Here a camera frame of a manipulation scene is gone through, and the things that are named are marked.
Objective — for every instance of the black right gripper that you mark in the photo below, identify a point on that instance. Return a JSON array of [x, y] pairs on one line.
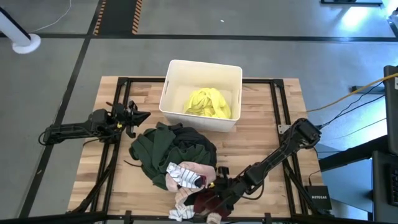
[[222, 186]]

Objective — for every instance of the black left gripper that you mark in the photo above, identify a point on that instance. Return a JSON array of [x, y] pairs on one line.
[[129, 119]]

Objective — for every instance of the maroon garment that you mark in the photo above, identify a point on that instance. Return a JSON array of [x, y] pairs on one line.
[[210, 203]]

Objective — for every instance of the pink garment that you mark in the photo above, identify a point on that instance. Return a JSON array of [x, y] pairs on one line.
[[202, 168]]

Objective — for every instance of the dark green knit garment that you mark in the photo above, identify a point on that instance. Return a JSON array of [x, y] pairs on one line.
[[155, 146]]

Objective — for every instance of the small pink sock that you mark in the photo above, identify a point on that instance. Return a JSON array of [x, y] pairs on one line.
[[214, 219]]

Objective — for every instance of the white black striped cloth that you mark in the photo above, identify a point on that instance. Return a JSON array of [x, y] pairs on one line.
[[182, 175], [182, 214]]

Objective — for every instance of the black garment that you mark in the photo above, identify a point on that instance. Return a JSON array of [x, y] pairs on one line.
[[192, 137]]

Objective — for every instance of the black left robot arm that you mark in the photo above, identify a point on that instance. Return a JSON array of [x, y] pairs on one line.
[[71, 128]]

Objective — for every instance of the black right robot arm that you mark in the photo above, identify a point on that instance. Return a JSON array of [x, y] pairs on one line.
[[280, 152]]

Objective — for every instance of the yellow garment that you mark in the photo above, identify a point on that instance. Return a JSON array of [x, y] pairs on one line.
[[206, 104]]

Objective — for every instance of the white plastic laundry bin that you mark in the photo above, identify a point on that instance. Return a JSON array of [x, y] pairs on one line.
[[199, 73]]

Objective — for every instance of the black desk beam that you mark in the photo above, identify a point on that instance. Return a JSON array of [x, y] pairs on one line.
[[351, 154]]

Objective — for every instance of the white pole with round base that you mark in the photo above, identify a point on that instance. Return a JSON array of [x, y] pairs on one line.
[[14, 32]]

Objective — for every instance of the black computer tower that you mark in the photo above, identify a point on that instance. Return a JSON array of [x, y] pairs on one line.
[[385, 186]]

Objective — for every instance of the black computer monitor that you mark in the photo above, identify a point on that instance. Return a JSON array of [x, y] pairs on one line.
[[391, 109]]

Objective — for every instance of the black aluminium table frame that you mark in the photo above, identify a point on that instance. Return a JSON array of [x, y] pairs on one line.
[[146, 80]]

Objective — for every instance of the silver metal corner bracket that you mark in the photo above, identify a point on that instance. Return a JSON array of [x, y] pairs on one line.
[[283, 128]]

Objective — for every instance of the black Netgear network switch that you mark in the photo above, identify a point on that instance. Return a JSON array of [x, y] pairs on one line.
[[318, 197]]

